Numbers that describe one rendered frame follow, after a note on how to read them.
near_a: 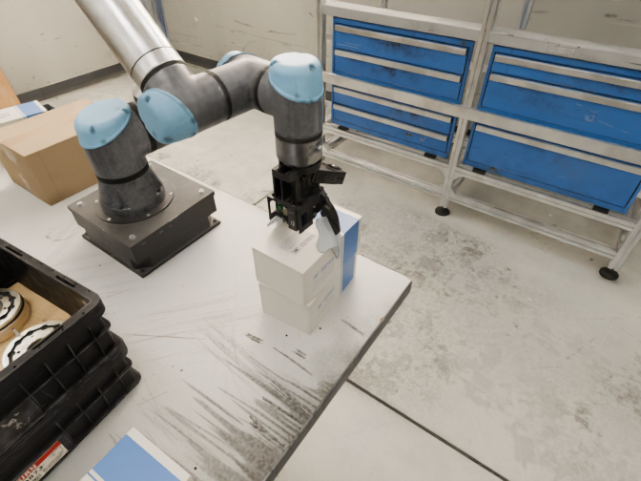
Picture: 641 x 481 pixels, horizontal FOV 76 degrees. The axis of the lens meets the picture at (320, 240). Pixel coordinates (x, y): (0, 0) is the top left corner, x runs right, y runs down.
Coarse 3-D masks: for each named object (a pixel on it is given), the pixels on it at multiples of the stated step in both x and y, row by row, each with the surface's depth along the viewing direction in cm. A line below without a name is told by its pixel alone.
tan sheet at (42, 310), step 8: (16, 288) 75; (24, 288) 75; (24, 296) 74; (32, 296) 74; (40, 296) 74; (32, 304) 72; (40, 304) 72; (48, 304) 72; (32, 312) 71; (40, 312) 71; (48, 312) 71; (56, 312) 71; (64, 312) 71; (32, 320) 70; (40, 320) 70; (48, 320) 70; (56, 320) 70; (64, 320) 70; (24, 328) 68; (16, 336) 67; (0, 344) 66; (8, 344) 66; (0, 352) 65; (0, 360) 64; (0, 368) 63
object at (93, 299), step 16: (0, 240) 70; (16, 256) 67; (48, 272) 64; (80, 288) 62; (96, 304) 60; (80, 320) 58; (96, 320) 60; (48, 336) 55; (64, 336) 56; (32, 352) 53; (48, 352) 55; (16, 368) 52; (32, 368) 54; (0, 384) 51; (16, 384) 52
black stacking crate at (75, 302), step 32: (0, 256) 72; (32, 288) 74; (64, 288) 63; (64, 352) 59; (96, 352) 64; (32, 384) 56; (64, 384) 61; (0, 416) 53; (32, 416) 57; (0, 448) 54
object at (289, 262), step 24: (360, 216) 83; (264, 240) 77; (288, 240) 77; (312, 240) 77; (360, 240) 88; (264, 264) 77; (288, 264) 73; (312, 264) 73; (336, 264) 82; (288, 288) 77; (312, 288) 77
